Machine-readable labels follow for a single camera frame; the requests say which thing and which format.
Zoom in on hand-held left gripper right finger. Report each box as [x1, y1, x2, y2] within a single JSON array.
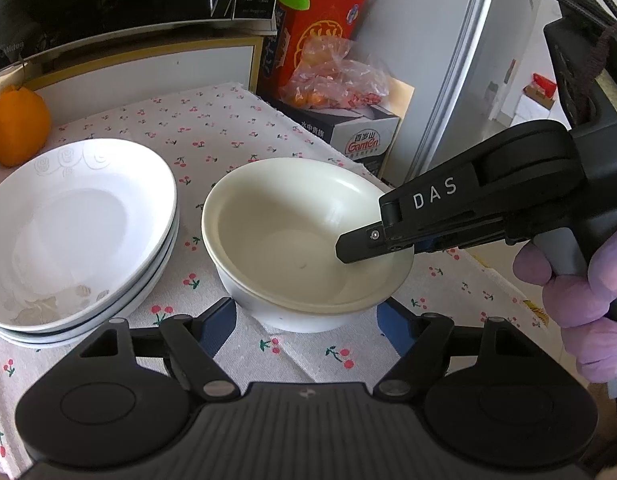
[[373, 305, 539, 401]]

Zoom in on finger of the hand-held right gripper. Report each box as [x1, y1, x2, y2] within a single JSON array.
[[336, 222, 459, 263]]

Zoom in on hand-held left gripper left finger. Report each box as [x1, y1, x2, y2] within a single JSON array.
[[81, 297, 238, 401]]

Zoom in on blue patterned plate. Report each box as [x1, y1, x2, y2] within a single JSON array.
[[0, 205, 181, 343], [0, 240, 179, 349]]

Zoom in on large cream bowl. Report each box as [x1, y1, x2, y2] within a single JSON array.
[[201, 157, 415, 311]]

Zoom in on white plate with swirl pattern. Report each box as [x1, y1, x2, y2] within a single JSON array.
[[0, 138, 178, 333]]

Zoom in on person's right hand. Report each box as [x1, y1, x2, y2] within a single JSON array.
[[513, 232, 617, 386]]

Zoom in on white cardboard box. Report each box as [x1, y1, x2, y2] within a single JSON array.
[[509, 85, 559, 126]]

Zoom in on red packet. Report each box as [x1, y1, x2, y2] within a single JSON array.
[[531, 74, 558, 98]]

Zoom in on silver refrigerator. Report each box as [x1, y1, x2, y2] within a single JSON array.
[[409, 0, 562, 181]]

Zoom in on plastic bag of oranges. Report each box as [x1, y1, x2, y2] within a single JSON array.
[[280, 39, 392, 111]]

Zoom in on cherry print tablecloth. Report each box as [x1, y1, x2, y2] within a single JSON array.
[[0, 84, 554, 466]]

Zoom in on red cardboard box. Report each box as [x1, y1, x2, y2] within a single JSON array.
[[261, 0, 373, 106]]

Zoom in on large orange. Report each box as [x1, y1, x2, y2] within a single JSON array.
[[0, 86, 52, 168]]

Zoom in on black microwave oven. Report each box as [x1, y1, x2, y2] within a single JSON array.
[[0, 0, 284, 78]]

